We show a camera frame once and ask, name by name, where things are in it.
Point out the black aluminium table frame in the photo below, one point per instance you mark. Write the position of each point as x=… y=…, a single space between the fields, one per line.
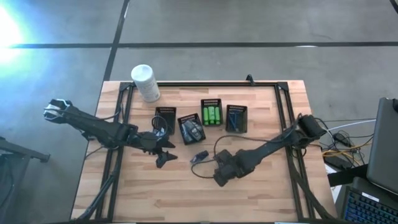
x=217 y=84

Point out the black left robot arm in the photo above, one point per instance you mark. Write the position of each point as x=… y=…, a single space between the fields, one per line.
x=99 y=129

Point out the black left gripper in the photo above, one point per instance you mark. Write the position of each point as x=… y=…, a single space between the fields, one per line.
x=149 y=142

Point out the grey laptop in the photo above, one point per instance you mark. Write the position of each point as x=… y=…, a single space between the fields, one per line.
x=384 y=146

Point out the black plastic basket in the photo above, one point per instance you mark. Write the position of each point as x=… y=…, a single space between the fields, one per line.
x=211 y=102
x=171 y=119
x=182 y=138
x=244 y=119

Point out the green travel bottle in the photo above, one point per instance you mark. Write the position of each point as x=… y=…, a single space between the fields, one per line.
x=205 y=115
x=211 y=114
x=217 y=115

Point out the black stand leg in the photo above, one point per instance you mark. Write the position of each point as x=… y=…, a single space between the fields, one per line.
x=23 y=151

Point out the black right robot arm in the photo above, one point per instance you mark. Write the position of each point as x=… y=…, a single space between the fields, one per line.
x=273 y=147

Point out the white wipes canister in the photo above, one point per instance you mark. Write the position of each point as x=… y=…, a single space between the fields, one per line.
x=146 y=83

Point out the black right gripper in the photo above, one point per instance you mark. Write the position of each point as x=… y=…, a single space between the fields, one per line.
x=228 y=168

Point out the black power adapter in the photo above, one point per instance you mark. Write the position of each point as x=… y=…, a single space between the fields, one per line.
x=333 y=162

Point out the black frame clamp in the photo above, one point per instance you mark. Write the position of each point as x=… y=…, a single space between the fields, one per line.
x=249 y=79

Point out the dark blue toothpaste tube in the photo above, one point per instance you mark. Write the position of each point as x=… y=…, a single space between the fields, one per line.
x=200 y=156

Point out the black backlit keyboard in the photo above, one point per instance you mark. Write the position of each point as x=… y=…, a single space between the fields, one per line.
x=370 y=207

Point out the small black plug adapter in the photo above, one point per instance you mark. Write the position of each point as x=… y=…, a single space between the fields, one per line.
x=341 y=138

